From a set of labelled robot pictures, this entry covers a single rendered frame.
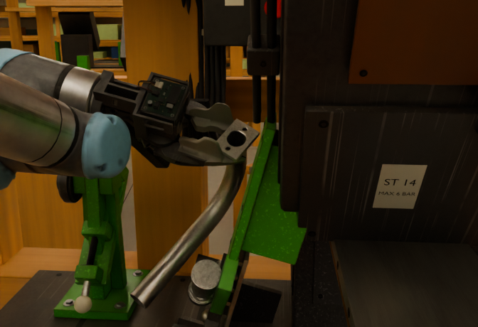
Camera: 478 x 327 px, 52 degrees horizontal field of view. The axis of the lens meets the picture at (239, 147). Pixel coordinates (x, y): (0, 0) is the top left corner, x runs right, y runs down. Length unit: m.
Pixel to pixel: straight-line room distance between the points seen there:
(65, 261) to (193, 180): 0.36
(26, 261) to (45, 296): 0.21
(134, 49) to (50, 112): 0.45
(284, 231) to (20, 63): 0.41
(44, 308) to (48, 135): 0.50
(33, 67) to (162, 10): 0.32
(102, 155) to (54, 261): 0.65
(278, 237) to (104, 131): 0.24
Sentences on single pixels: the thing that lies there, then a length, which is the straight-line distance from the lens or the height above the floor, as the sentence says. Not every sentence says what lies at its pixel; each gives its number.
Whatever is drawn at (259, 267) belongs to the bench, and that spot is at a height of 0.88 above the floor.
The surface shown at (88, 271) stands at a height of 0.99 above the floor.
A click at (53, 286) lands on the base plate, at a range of 1.03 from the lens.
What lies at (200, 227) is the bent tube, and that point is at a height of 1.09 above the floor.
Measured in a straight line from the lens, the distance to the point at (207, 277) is 0.62.
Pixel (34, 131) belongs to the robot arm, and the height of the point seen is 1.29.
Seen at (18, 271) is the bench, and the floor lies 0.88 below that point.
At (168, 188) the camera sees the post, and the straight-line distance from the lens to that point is 0.99.
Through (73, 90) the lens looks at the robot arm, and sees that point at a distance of 0.68.
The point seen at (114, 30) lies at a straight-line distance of 7.65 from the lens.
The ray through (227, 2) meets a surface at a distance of 0.81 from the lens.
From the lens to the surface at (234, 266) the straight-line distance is 0.61.
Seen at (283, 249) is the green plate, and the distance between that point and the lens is 0.61.
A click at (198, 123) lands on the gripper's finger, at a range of 0.69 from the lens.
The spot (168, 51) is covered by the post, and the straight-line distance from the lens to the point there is 0.94.
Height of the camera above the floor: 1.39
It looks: 14 degrees down
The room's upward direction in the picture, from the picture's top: straight up
